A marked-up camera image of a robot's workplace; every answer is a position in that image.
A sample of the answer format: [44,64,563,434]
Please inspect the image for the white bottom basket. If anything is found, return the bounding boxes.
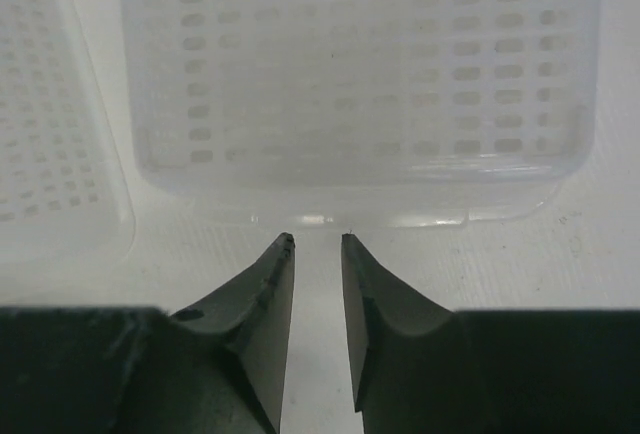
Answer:
[121,0,601,229]

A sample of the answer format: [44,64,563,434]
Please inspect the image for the clear perforated basket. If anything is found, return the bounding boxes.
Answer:
[1,0,134,268]

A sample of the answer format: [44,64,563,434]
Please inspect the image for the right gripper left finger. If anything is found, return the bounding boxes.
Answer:
[1,233,295,433]

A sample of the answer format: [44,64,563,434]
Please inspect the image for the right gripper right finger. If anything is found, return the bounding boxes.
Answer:
[341,234,639,433]

